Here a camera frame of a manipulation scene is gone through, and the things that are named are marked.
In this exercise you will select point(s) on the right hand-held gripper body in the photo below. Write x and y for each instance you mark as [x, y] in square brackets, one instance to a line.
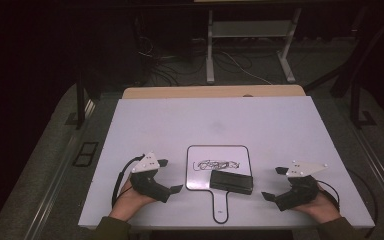
[296, 195]

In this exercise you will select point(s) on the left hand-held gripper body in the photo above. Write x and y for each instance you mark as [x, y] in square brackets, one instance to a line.
[146, 183]

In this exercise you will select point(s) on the black whiteboard eraser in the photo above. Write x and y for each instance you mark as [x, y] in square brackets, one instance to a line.
[231, 182]

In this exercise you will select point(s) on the person's left hand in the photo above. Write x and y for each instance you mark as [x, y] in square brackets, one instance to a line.
[126, 203]

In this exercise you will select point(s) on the person's right hand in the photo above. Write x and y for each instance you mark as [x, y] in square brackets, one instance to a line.
[323, 208]

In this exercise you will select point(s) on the wooden table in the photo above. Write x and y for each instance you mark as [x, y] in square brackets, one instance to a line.
[213, 91]

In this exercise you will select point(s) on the black stand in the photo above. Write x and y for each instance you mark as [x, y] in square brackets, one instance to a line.
[80, 106]
[356, 100]

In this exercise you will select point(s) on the grey metal stand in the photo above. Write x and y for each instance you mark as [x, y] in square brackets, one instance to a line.
[250, 29]

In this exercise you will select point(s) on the metal floor rail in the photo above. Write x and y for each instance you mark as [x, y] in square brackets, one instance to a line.
[380, 170]
[55, 180]

